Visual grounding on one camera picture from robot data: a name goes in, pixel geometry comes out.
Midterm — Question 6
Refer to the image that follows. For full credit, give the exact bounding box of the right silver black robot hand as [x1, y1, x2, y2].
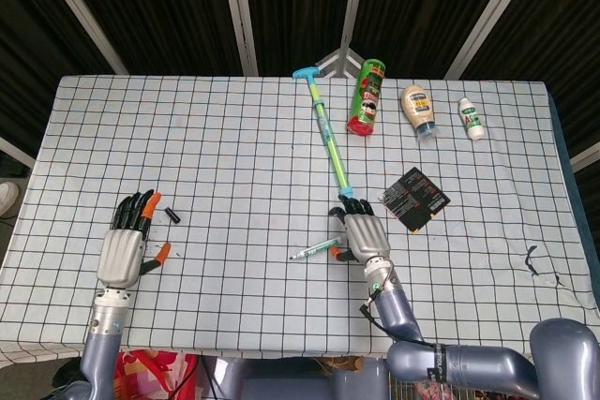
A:
[327, 193, 393, 264]

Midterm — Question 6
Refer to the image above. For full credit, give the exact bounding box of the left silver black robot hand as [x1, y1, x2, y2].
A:
[96, 188, 173, 289]

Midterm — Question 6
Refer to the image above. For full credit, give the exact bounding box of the white green marker pen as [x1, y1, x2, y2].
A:
[288, 238, 347, 262]

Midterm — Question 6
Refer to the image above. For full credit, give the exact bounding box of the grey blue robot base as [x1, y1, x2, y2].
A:
[201, 355, 391, 400]

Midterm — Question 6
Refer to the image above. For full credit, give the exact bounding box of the black printed card packet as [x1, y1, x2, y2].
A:
[379, 166, 452, 235]

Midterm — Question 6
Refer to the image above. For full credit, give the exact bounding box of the green blue water squirter toy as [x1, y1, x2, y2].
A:
[292, 67, 354, 200]

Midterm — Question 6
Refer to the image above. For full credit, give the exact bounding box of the red plastic bag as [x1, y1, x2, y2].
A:
[113, 348, 201, 400]

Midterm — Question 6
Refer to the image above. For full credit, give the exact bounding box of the white shoe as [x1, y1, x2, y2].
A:
[0, 180, 21, 215]

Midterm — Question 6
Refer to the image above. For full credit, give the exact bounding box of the black round object under table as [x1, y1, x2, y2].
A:
[52, 357, 86, 391]

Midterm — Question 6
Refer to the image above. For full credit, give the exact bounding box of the brown paper scrap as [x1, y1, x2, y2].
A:
[318, 355, 365, 373]

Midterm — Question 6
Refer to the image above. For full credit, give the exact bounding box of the green chips can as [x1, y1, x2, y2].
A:
[346, 58, 388, 137]

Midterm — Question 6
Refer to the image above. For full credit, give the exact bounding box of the beige mayonnaise squeeze bottle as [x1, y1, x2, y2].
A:
[399, 84, 438, 140]

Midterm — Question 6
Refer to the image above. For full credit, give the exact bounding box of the white checkered tablecloth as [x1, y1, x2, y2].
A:
[0, 74, 600, 371]

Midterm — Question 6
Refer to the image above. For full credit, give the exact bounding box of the small white green-label bottle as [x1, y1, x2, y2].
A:
[457, 96, 487, 141]

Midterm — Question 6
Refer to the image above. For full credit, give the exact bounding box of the thin wrist cable with plug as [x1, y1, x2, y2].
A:
[358, 270, 394, 322]

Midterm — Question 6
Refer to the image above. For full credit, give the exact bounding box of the metal wire basket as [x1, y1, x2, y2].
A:
[389, 378, 474, 400]

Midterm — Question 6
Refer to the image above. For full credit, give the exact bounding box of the white triangular frame bracket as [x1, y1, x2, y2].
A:
[315, 48, 365, 79]

